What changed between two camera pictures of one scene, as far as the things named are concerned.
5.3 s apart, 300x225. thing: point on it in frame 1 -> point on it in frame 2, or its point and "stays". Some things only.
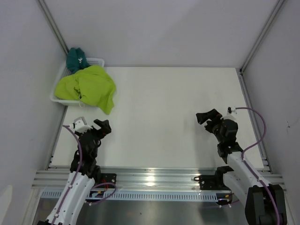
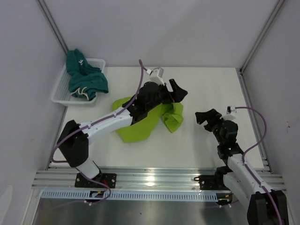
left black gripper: (105, 129) -> (177, 95)
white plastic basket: (65, 72) stays
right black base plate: (208, 182) stays
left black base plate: (106, 177) stays
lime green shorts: (93, 86) -> (145, 122)
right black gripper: (213, 115) stays
